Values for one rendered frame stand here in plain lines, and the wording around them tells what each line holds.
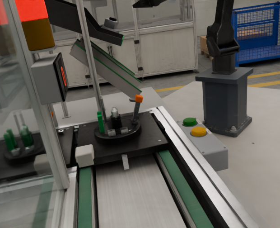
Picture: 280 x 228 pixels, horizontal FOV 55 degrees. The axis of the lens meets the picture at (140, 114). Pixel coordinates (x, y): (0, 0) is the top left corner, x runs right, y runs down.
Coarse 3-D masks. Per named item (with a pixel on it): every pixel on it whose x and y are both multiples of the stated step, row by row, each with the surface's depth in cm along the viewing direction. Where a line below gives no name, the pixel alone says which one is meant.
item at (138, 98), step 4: (136, 96) 76; (140, 96) 76; (132, 100) 76; (136, 100) 76; (140, 100) 76; (136, 104) 77; (136, 108) 77; (136, 112) 78; (132, 116) 79; (136, 116) 78; (136, 120) 79
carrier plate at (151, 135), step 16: (144, 112) 92; (80, 128) 86; (144, 128) 80; (80, 144) 76; (96, 144) 75; (128, 144) 72; (144, 144) 71; (160, 144) 70; (96, 160) 68; (112, 160) 69
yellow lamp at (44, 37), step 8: (24, 24) 46; (32, 24) 46; (40, 24) 46; (48, 24) 48; (24, 32) 47; (32, 32) 46; (40, 32) 47; (48, 32) 48; (32, 40) 47; (40, 40) 47; (48, 40) 48; (32, 48) 48; (40, 48) 48
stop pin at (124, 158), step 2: (122, 154) 69; (124, 154) 69; (126, 154) 68; (122, 156) 68; (124, 156) 68; (126, 156) 68; (122, 158) 68; (124, 158) 68; (126, 158) 68; (122, 160) 68; (124, 160) 68; (126, 160) 68; (124, 162) 68; (126, 162) 69; (124, 164) 69; (126, 164) 69; (128, 164) 69; (124, 166) 69; (126, 166) 69; (128, 166) 69; (124, 168) 69; (126, 168) 69; (128, 168) 69
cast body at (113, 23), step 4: (108, 20) 108; (112, 20) 108; (116, 20) 109; (104, 24) 109; (108, 24) 108; (112, 24) 108; (116, 24) 110; (108, 28) 109; (112, 28) 109; (116, 28) 112; (116, 32) 109
